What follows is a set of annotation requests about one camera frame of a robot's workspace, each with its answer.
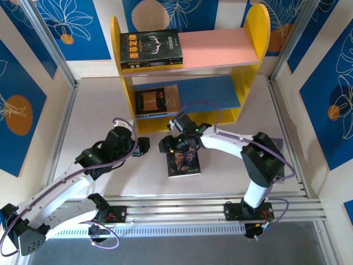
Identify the dark blue portrait book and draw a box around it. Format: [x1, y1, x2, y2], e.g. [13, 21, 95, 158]
[166, 143, 202, 178]
[269, 137, 284, 158]

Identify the brown scroll cover book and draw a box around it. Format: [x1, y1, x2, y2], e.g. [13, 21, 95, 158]
[133, 84, 180, 119]

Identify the black wolf eye book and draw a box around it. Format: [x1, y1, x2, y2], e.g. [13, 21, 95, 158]
[120, 58, 184, 68]

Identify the black book orange title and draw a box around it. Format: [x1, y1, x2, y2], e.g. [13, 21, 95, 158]
[119, 29, 184, 63]

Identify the yellow bookshelf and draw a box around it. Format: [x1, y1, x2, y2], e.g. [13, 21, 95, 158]
[109, 3, 271, 135]

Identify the yellow book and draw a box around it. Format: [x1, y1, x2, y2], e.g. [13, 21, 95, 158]
[121, 65, 184, 74]

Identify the black connector block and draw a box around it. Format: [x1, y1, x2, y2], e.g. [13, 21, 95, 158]
[88, 224, 111, 244]
[244, 222, 274, 242]

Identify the blue poster with wood circle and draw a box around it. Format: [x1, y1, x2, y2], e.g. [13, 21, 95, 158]
[122, 0, 221, 33]

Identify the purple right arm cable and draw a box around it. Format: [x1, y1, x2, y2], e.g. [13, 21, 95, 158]
[176, 100, 296, 241]

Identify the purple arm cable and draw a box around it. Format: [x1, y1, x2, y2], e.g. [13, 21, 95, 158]
[0, 118, 138, 255]
[176, 100, 296, 241]

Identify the aluminium side rail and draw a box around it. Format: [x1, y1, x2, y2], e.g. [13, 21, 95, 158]
[44, 78, 81, 194]
[266, 76, 336, 265]

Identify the aluminium rail base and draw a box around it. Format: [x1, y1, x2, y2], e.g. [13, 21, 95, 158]
[59, 194, 328, 225]

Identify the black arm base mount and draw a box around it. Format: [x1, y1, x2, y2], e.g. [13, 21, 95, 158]
[223, 201, 274, 222]
[98, 204, 127, 224]

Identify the white slotted cable duct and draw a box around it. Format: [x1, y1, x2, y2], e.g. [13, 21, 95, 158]
[54, 222, 247, 237]

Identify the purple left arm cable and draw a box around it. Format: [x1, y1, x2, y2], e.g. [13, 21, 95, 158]
[0, 118, 138, 255]

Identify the blue floral wall poster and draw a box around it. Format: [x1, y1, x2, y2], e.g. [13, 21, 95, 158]
[0, 4, 58, 80]
[35, 0, 113, 62]
[247, 0, 311, 57]
[299, 20, 353, 171]
[0, 38, 48, 178]
[343, 199, 353, 221]
[286, 0, 353, 75]

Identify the aluminium frame post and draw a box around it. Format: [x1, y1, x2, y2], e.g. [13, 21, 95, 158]
[270, 0, 325, 82]
[19, 0, 77, 87]

